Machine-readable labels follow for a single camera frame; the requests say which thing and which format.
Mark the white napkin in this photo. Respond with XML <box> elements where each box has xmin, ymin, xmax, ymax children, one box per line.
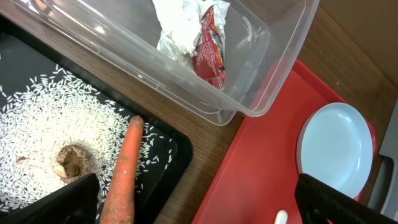
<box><xmin>152</xmin><ymin>0</ymin><xmax>230</xmax><ymax>61</ymax></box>

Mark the red serving tray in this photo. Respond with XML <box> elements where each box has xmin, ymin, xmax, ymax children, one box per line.
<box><xmin>191</xmin><ymin>59</ymin><xmax>377</xmax><ymax>224</ymax></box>

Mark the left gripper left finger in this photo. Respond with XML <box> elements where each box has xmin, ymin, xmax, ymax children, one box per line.
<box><xmin>1</xmin><ymin>174</ymin><xmax>100</xmax><ymax>224</ymax></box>

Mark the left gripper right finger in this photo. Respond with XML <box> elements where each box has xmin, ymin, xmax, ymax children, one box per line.
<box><xmin>295</xmin><ymin>174</ymin><xmax>397</xmax><ymax>224</ymax></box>

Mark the light blue plate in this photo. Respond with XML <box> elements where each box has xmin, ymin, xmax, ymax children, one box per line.
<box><xmin>296</xmin><ymin>102</ymin><xmax>373</xmax><ymax>198</ymax></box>

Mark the white rice pile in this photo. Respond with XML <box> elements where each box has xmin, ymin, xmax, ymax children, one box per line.
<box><xmin>0</xmin><ymin>63</ymin><xmax>175</xmax><ymax>220</ymax></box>

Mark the red foil wrapper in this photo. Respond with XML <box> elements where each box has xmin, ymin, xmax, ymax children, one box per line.
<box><xmin>193</xmin><ymin>5</ymin><xmax>226</xmax><ymax>89</ymax></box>

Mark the clear plastic bin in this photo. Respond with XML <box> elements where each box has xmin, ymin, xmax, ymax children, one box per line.
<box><xmin>17</xmin><ymin>0</ymin><xmax>319</xmax><ymax>126</ymax></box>

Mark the orange carrot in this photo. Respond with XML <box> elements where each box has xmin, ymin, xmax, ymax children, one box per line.
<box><xmin>99</xmin><ymin>116</ymin><xmax>144</xmax><ymax>224</ymax></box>

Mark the brown food scrap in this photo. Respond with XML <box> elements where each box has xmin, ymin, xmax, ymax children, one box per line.
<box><xmin>53</xmin><ymin>144</ymin><xmax>95</xmax><ymax>184</ymax></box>

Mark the white plastic spoon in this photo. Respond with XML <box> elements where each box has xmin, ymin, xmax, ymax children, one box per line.
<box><xmin>274</xmin><ymin>210</ymin><xmax>289</xmax><ymax>224</ymax></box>

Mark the black plastic tray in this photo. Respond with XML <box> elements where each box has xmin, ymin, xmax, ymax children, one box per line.
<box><xmin>1</xmin><ymin>17</ymin><xmax>193</xmax><ymax>223</ymax></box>

